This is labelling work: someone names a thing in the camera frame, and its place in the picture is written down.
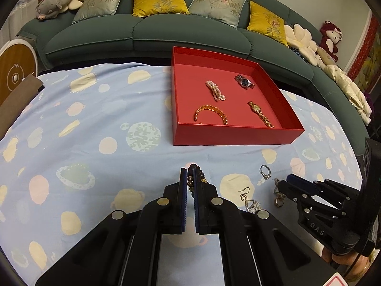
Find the person's right hand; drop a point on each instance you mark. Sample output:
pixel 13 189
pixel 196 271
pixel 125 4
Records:
pixel 360 268

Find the gold watch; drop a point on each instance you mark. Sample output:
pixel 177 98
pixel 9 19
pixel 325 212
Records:
pixel 257 110

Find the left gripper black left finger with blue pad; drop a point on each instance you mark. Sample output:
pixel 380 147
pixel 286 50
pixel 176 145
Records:
pixel 167 214

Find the green sofa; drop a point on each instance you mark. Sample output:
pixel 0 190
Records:
pixel 61 41

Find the yellow embroidered cushion right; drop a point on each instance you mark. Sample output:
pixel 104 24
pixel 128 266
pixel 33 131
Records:
pixel 266 23

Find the round wooden white device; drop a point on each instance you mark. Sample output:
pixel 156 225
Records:
pixel 17 61

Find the cream quilted blanket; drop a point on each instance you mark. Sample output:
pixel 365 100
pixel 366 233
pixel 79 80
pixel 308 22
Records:
pixel 355 96

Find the red monkey plush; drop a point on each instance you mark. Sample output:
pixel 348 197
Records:
pixel 332 35

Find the grey pig plush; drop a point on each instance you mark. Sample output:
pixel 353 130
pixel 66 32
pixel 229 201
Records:
pixel 50 9

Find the white flower cushion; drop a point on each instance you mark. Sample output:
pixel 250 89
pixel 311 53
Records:
pixel 300 39

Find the grey-green embroidered cushion left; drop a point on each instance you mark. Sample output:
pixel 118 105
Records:
pixel 95 8

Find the silver blue-dial watch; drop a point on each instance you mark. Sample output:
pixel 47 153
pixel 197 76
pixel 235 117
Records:
pixel 244 82

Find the red jewelry tray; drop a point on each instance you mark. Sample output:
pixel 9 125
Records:
pixel 210 108

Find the brown cloth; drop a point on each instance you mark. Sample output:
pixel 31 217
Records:
pixel 17 101

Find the silver dangle earring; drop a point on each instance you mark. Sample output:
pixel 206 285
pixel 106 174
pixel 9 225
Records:
pixel 251 205

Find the grey-green embroidered cushion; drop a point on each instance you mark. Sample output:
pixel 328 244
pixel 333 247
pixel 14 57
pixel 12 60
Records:
pixel 225 11
pixel 95 8

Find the grey-green embroidered cushion right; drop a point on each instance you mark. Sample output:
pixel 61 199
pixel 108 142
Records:
pixel 225 11

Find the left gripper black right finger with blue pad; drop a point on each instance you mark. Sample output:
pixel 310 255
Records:
pixel 213 214

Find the blue planet bedsheet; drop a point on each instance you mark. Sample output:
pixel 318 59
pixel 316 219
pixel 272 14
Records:
pixel 100 138

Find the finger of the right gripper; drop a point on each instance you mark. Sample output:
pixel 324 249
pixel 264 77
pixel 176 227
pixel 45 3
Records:
pixel 298 189

